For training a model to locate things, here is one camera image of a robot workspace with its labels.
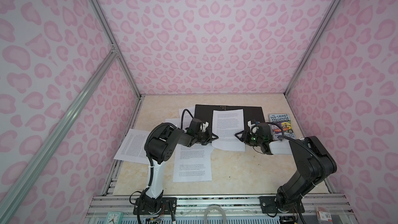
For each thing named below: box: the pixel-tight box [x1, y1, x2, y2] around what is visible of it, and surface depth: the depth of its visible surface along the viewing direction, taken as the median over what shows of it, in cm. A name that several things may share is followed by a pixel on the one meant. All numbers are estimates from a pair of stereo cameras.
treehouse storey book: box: [268, 113, 297, 141], surface depth 102 cm
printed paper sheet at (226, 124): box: [211, 108, 246, 152], surface depth 102 cm
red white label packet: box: [314, 206, 334, 224], surface depth 70 cm
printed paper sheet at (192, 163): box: [172, 143, 214, 183], surface depth 88 cm
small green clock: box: [104, 211, 124, 224], surface depth 70 cm
